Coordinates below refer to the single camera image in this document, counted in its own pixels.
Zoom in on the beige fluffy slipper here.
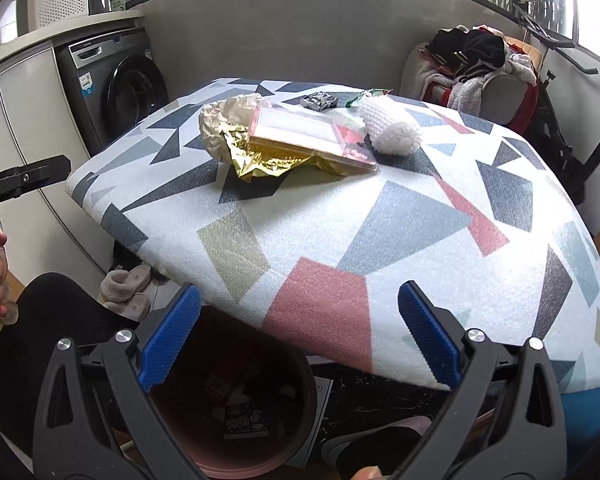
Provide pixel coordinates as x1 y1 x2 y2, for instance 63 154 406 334
105 292 151 321
100 262 151 303

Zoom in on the red garment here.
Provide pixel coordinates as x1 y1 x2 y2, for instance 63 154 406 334
422 72 541 136

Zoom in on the brown round bin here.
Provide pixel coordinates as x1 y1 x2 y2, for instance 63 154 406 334
147 305 318 480

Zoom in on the table with geometric cloth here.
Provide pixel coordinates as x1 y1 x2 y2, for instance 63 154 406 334
64 77 600 396

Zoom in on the person's foot in black slipper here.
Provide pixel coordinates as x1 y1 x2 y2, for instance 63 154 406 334
322 415 433 480

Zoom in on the clear plastic pack red edge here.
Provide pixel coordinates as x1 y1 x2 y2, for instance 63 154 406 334
247 100 378 173

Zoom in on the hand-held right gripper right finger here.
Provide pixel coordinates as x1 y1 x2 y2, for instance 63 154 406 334
397 281 568 480

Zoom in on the green crumpled wrapper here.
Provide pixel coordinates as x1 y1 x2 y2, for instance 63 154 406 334
345 88 393 108

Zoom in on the black exercise bike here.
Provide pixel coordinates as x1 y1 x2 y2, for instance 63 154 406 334
512 2 600 206

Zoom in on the beige chair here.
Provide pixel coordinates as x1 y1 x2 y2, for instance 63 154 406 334
402 42 541 133

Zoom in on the dark crumpled wrapper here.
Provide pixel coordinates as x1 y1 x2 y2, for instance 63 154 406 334
300 91 338 111

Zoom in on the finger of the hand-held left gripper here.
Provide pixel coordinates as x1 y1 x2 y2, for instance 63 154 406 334
0 156 72 211

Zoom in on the grey washing machine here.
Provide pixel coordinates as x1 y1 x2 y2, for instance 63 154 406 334
55 27 170 156

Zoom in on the white cabinet with countertop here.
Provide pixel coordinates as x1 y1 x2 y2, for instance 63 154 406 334
0 10 146 281

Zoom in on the white fleece garment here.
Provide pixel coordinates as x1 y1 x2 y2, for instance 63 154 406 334
412 47 537 116

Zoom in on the white foam net sleeve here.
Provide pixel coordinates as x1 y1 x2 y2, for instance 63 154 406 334
357 97 422 154

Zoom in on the crumpled gold foil paper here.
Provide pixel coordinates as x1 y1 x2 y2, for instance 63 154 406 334
199 92 378 181

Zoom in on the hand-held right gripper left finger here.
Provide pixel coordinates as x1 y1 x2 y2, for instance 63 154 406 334
24 284 211 480

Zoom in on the black striped garment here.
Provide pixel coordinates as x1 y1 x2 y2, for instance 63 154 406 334
426 27 506 81

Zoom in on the blue plastic object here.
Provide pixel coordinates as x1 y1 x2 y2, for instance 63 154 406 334
560 387 600 480

